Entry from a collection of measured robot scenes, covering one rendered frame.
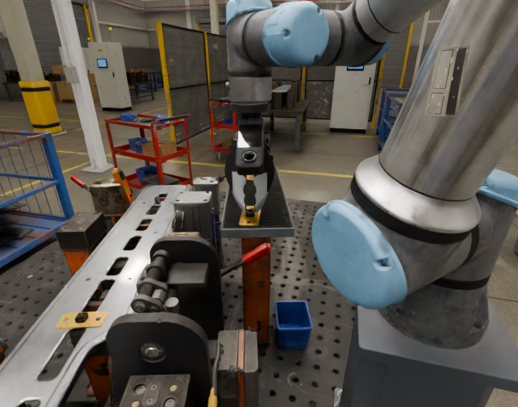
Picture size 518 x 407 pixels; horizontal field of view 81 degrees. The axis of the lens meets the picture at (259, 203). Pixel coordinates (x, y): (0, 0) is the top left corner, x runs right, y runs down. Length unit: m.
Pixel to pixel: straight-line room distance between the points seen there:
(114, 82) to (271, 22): 10.77
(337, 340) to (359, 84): 6.44
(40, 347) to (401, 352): 0.58
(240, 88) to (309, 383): 0.72
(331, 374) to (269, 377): 0.16
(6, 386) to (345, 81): 6.94
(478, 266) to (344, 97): 6.77
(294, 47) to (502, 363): 0.48
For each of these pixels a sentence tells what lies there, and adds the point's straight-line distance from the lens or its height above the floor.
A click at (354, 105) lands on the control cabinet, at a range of 7.16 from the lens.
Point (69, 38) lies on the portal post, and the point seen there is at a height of 1.72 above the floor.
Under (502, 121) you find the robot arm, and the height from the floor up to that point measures 1.41.
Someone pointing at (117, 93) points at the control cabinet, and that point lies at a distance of 11.15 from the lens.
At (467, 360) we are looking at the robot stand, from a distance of 0.51.
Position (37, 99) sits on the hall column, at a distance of 7.94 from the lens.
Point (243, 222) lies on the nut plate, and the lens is 0.59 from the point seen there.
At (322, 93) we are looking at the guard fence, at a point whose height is 0.77.
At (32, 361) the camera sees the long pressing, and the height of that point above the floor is 1.00.
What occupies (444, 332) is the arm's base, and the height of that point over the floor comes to 1.13.
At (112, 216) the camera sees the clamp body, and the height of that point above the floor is 0.94.
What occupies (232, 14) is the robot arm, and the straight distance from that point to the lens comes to 0.54.
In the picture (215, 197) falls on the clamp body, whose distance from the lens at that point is 1.09.
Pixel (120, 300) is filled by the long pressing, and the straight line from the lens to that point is 0.71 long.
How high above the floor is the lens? 1.44
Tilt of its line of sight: 25 degrees down
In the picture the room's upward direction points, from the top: straight up
